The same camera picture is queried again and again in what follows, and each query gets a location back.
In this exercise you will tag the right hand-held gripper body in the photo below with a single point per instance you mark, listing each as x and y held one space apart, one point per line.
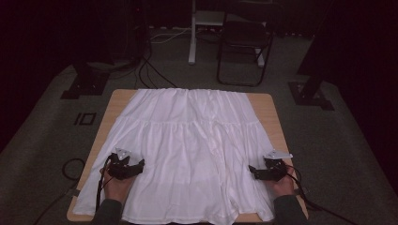
275 170

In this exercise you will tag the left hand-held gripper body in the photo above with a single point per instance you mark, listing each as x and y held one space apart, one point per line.
120 170

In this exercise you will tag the white tiered skirt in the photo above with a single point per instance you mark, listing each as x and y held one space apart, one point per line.
194 150

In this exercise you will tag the person's right hand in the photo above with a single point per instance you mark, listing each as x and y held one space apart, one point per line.
283 186

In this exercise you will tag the person's left hand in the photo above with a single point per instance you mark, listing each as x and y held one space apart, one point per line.
117 187

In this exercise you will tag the grey tape piece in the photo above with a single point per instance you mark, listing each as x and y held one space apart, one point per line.
303 190
75 192

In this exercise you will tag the black stand with square base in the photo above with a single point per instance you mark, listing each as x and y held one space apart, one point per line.
84 84
309 93

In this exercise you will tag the black folding chair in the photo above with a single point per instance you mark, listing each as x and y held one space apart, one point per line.
244 40

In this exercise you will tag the white metal table frame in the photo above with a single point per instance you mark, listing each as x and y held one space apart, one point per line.
192 37

